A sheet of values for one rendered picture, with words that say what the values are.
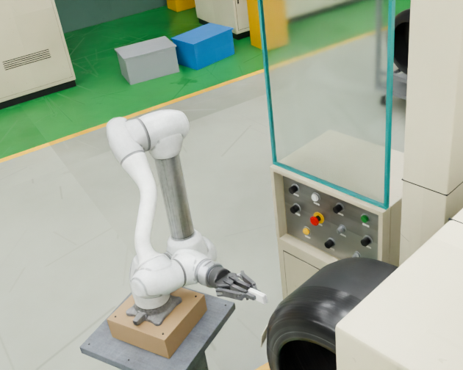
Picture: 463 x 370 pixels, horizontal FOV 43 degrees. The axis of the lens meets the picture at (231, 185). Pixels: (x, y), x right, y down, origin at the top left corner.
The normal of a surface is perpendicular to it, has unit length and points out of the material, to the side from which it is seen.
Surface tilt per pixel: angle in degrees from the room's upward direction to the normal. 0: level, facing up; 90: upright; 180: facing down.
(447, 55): 90
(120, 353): 0
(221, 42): 90
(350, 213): 90
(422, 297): 0
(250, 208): 0
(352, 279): 12
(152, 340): 90
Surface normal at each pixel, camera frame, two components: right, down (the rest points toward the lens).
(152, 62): 0.40, 0.45
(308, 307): -0.77, -0.37
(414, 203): -0.72, 0.44
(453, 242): -0.11, -0.84
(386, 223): 0.69, 0.32
